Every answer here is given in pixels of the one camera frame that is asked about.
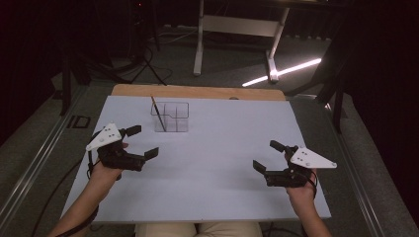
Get white metal table frame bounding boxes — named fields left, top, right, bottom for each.
left=193, top=0, right=291, bottom=84

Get black floor cable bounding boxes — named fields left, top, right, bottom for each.
left=31, top=157, right=85, bottom=237

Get person's beige trousers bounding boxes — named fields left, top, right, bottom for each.
left=134, top=221, right=265, bottom=237

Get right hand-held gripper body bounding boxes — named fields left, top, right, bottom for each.
left=263, top=145, right=338, bottom=190

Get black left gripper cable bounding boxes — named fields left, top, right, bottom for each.
left=53, top=149, right=102, bottom=237

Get clear plastic pen holder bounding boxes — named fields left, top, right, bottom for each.
left=150, top=101, right=191, bottom=133

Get black tripod stand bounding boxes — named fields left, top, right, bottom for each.
left=127, top=0, right=173, bottom=87

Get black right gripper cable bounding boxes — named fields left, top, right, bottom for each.
left=307, top=169, right=320, bottom=200

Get person's right hand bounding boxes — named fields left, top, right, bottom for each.
left=285, top=154, right=319, bottom=205

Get metal floor rail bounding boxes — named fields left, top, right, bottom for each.
left=324, top=102, right=385, bottom=237
left=0, top=85, right=91, bottom=225

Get person's left hand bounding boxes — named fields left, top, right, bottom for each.
left=89, top=141, right=130, bottom=183

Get blue pencil with gold end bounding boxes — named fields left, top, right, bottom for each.
left=150, top=95, right=167, bottom=132

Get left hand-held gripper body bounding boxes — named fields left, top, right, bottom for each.
left=86, top=121, right=147, bottom=173

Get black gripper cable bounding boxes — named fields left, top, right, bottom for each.
left=53, top=149, right=102, bottom=237
left=307, top=169, right=320, bottom=200

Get black metal frame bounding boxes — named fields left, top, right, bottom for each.
left=286, top=0, right=359, bottom=133

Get white table sheet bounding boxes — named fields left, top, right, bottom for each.
left=60, top=95, right=332, bottom=225

